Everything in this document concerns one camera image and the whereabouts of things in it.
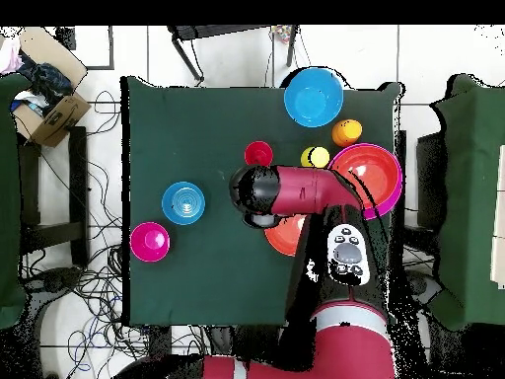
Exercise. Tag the dark blue cloth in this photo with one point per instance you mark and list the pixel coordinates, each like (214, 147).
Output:
(47, 83)

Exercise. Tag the small magenta bowl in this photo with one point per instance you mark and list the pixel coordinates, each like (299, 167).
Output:
(150, 241)

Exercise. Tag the large blue bowl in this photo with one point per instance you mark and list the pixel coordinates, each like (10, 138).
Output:
(313, 96)

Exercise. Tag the small blue bowl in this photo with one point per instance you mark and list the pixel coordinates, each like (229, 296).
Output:
(183, 203)

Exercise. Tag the red cup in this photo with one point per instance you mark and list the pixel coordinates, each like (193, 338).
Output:
(258, 152)

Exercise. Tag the black pedestal leg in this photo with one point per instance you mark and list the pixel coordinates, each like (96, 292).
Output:
(59, 278)
(432, 290)

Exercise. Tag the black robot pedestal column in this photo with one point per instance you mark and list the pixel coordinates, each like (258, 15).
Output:
(256, 339)

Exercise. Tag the colourful small objects pile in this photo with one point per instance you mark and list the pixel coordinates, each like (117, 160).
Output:
(282, 33)

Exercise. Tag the cardboard box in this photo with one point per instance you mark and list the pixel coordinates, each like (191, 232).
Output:
(59, 118)

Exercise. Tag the orange cup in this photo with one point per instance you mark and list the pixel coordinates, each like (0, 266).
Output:
(345, 134)

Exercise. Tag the green cloth covered table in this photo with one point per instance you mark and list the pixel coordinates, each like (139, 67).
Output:
(10, 197)
(473, 138)

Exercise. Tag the black stool frame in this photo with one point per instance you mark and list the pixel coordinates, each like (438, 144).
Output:
(185, 32)

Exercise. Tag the large pink bowl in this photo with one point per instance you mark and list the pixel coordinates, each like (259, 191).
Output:
(384, 211)

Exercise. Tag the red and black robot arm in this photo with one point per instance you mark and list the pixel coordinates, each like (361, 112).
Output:
(300, 189)

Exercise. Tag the black rectangular box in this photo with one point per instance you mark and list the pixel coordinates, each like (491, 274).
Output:
(159, 343)

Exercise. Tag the black bench frame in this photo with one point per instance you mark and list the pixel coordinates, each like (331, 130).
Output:
(77, 177)

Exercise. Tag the yellow cup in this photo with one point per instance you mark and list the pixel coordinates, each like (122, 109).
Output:
(305, 158)

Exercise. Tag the orange-red bowl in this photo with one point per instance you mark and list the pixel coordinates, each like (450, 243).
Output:
(286, 237)
(375, 169)

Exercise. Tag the dark green tablecloth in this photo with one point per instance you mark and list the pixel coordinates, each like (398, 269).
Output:
(197, 276)

